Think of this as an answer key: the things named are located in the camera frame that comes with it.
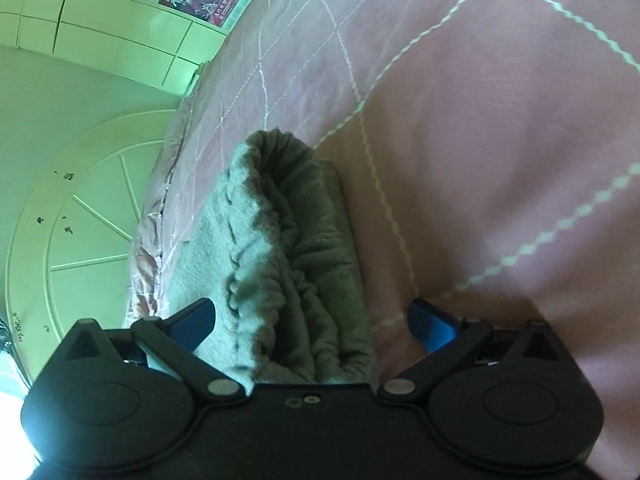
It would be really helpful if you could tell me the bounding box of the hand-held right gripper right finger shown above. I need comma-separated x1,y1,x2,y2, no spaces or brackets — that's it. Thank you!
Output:
376,298,577,402

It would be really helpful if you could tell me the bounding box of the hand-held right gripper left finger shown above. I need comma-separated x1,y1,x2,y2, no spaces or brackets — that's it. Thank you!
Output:
64,297,247,403

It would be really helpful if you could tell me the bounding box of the grey-green towel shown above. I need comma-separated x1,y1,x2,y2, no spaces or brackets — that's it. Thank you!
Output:
169,128,379,387

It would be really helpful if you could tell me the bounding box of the pink pillow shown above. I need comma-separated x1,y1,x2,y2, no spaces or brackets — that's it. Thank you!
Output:
123,210,173,328
159,95,211,211

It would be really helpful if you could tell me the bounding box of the round white headboard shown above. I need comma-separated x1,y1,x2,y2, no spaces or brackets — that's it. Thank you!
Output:
4,106,182,361

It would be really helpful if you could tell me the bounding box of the pink checked bed sheet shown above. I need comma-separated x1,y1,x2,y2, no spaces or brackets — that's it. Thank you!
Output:
122,0,640,476

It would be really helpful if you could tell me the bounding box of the white panelled wardrobe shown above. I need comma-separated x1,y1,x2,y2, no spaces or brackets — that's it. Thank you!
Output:
0,0,266,107

